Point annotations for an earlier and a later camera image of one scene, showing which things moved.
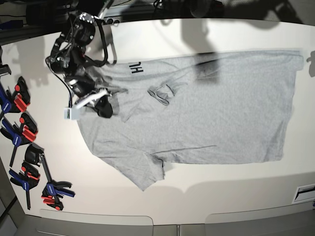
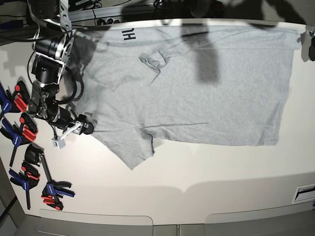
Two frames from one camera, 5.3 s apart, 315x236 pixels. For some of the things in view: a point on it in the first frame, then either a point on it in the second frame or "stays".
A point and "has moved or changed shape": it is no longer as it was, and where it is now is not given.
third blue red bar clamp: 28,178 stays
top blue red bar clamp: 16,103 stays
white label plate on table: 304,193 stays
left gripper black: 81,85 -> 64,120
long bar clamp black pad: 50,194 stays
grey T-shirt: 213,107 has moved or changed shape
